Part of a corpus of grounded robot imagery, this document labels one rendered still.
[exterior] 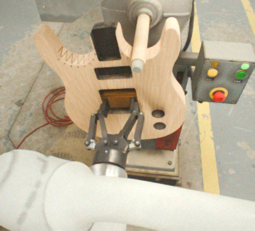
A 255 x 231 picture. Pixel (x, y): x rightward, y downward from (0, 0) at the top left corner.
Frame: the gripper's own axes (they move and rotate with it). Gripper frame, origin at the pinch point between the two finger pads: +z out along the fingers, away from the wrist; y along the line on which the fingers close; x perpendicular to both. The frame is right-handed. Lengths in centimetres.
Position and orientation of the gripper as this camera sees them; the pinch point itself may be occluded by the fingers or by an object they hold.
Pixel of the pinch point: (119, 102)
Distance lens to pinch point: 68.6
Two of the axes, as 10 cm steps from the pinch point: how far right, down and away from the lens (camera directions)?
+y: 9.8, -0.3, -2.0
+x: -1.7, -6.7, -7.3
